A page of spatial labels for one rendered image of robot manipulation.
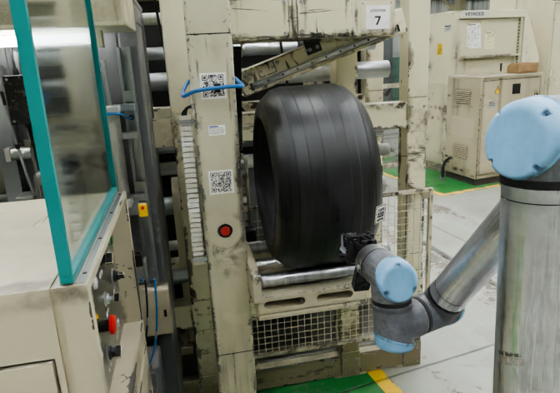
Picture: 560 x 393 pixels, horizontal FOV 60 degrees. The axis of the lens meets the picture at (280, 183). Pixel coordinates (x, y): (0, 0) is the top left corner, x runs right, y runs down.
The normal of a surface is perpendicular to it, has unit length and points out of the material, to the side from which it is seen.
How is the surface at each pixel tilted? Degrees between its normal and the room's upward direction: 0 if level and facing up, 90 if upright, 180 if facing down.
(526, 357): 88
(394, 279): 78
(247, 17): 90
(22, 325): 90
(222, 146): 90
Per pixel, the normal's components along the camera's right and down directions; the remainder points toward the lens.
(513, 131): -0.88, 0.01
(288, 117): -0.18, -0.54
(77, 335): 0.20, 0.24
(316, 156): 0.16, -0.17
